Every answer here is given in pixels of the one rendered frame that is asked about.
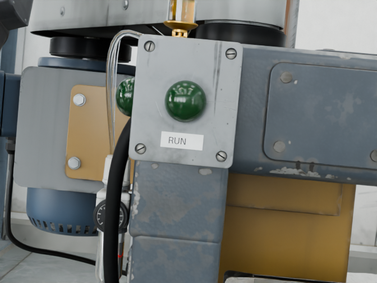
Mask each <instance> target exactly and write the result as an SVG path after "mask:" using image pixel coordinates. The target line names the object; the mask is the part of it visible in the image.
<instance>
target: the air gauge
mask: <svg viewBox="0 0 377 283"><path fill-rule="evenodd" d="M104 211H105V200H103V201H101V202H100V203H99V204H98V205H97V206H96V207H95V209H94V213H93V220H94V223H95V225H96V227H97V228H98V229H99V230H100V231H102V232H103V231H104ZM127 220H128V210H127V207H126V206H125V204H124V203H123V202H122V201H121V206H120V214H119V231H120V230H122V229H123V227H124V226H125V224H126V223H127Z"/></svg>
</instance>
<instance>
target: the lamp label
mask: <svg viewBox="0 0 377 283"><path fill-rule="evenodd" d="M203 138H204V136H203V135H196V134H185V133H173V132H166V131H162V136H161V142H160V146H161V147H169V148H181V149H192V150H203Z"/></svg>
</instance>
